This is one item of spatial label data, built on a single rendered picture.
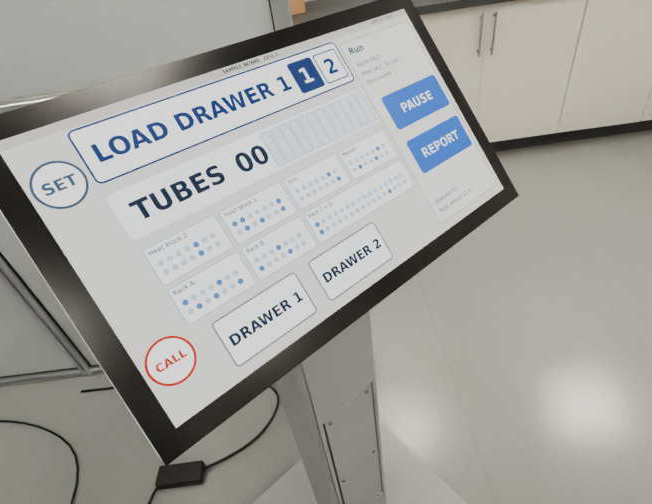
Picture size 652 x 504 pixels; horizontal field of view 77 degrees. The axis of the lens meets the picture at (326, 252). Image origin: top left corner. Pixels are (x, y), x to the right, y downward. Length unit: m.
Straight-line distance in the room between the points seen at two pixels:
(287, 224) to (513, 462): 1.17
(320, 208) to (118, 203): 0.19
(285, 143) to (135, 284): 0.20
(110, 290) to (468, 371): 1.35
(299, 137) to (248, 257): 0.14
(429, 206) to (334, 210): 0.13
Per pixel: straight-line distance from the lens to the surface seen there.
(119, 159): 0.41
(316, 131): 0.46
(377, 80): 0.54
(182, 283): 0.38
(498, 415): 1.51
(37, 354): 1.95
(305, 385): 0.66
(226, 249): 0.39
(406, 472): 1.35
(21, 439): 1.93
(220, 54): 0.47
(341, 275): 0.43
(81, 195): 0.40
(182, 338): 0.38
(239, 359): 0.39
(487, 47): 2.59
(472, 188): 0.56
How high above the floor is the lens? 1.28
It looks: 39 degrees down
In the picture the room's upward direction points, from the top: 9 degrees counter-clockwise
